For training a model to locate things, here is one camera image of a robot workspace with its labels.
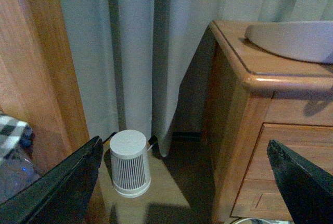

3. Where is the wooden nightstand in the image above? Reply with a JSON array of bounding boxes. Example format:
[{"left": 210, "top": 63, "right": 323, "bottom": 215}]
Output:
[{"left": 202, "top": 20, "right": 332, "bottom": 223}]

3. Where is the black white checkered bedsheet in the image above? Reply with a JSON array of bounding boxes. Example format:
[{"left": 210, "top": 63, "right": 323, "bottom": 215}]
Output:
[{"left": 1, "top": 112, "right": 32, "bottom": 164}]

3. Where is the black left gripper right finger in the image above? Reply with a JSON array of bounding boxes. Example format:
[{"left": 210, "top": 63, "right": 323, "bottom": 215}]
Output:
[{"left": 266, "top": 140, "right": 332, "bottom": 223}]

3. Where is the wooden bed headboard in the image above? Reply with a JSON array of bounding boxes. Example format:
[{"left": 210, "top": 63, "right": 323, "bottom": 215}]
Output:
[{"left": 1, "top": 0, "right": 89, "bottom": 172}]

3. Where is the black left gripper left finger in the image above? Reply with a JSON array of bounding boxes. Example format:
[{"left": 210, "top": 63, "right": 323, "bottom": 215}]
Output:
[{"left": 1, "top": 136, "right": 103, "bottom": 223}]

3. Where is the beige plastic dustpan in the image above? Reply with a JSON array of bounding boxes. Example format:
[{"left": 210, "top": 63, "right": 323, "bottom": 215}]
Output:
[{"left": 245, "top": 21, "right": 332, "bottom": 64}]

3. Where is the grey curtain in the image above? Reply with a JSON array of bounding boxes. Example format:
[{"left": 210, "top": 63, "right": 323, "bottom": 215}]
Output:
[{"left": 60, "top": 0, "right": 332, "bottom": 156}]

